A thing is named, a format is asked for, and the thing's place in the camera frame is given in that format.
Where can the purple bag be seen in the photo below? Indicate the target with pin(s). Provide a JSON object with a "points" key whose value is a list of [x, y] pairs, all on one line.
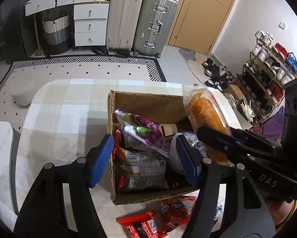
{"points": [[272, 126]]}

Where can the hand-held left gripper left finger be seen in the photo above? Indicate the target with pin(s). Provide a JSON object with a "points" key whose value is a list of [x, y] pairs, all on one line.
{"points": [[102, 158]]}

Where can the clear bread packet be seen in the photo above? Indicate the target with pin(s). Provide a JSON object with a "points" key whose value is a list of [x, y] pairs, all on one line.
{"points": [[205, 114]]}

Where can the purple white snack packet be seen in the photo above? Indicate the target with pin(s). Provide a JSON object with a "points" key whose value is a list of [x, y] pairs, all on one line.
{"points": [[178, 151]]}

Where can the grey doormat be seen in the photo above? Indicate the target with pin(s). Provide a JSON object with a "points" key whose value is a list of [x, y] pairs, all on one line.
{"points": [[188, 57]]}

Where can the red chips bag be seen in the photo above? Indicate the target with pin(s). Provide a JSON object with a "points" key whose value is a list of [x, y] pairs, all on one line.
{"points": [[177, 210]]}

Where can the grey red snack packet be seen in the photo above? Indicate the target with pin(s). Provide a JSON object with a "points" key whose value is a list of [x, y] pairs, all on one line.
{"points": [[138, 168]]}

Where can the pile of black white shoes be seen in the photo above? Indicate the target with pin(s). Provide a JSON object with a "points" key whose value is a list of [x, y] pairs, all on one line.
{"points": [[218, 74]]}

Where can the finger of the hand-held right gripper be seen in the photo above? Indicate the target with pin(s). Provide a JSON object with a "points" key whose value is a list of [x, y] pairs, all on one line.
{"points": [[252, 136], [213, 138]]}

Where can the red chocolate wafer packet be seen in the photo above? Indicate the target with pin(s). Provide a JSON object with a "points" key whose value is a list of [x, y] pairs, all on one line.
{"points": [[141, 225]]}

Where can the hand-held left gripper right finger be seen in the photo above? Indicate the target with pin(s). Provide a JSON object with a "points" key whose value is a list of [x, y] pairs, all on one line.
{"points": [[185, 158]]}

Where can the brown cardboard box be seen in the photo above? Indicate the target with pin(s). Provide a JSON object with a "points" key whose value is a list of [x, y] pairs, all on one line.
{"points": [[143, 198]]}

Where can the blue cookie packet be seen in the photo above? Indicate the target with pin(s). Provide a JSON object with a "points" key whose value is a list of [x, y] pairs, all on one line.
{"points": [[217, 212]]}

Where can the silver suitcase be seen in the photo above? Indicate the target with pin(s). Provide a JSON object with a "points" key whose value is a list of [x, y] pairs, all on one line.
{"points": [[151, 29]]}

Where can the white drawer desk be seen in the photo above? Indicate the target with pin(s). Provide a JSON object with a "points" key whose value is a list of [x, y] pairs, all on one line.
{"points": [[89, 24]]}

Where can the purple candy packet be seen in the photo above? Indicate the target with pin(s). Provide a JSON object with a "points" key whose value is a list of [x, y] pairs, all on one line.
{"points": [[148, 138]]}

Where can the wooden door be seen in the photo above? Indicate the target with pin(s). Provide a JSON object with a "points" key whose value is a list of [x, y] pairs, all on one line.
{"points": [[200, 12]]}

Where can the beige suitcase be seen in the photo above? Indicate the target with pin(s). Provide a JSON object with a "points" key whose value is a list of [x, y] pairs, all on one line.
{"points": [[123, 17]]}

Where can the woven laundry basket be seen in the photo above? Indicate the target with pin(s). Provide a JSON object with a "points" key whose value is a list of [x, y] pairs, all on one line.
{"points": [[56, 34]]}

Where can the white stool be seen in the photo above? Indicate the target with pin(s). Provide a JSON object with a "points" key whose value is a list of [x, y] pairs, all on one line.
{"points": [[27, 91]]}

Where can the white light switch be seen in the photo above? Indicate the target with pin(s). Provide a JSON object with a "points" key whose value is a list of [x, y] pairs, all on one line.
{"points": [[282, 25]]}

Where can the small cardboard box with clutter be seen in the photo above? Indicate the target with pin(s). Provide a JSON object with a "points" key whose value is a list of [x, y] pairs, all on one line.
{"points": [[235, 91]]}

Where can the shoe rack with shoes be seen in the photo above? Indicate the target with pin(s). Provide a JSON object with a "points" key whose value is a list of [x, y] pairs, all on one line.
{"points": [[275, 62]]}

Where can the person's right hand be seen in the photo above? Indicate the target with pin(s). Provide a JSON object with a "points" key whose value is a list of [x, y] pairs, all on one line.
{"points": [[279, 210]]}

